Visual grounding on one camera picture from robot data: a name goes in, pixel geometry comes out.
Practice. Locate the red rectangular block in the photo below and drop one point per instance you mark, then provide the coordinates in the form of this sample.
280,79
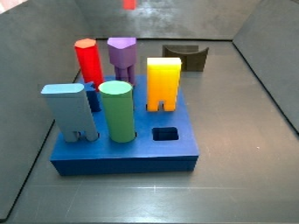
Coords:
129,4

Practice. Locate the blue peg board base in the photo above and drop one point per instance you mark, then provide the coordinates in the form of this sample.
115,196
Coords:
164,146

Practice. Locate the green cylinder peg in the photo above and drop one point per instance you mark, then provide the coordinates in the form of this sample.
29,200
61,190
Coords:
117,103

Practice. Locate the yellow notched block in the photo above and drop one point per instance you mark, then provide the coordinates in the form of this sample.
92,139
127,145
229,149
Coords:
163,80

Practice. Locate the dark blue star peg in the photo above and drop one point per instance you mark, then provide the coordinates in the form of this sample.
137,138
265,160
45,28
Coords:
92,96

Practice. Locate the light blue rounded block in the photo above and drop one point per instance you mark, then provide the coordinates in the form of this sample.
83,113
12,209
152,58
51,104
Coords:
68,103

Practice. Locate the purple pentagon peg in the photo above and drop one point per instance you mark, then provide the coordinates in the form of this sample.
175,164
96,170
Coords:
121,53

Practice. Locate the red hexagonal peg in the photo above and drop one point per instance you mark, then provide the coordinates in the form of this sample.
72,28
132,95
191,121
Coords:
87,52

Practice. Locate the black curved bracket stand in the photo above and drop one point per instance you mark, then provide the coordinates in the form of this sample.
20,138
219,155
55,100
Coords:
191,54

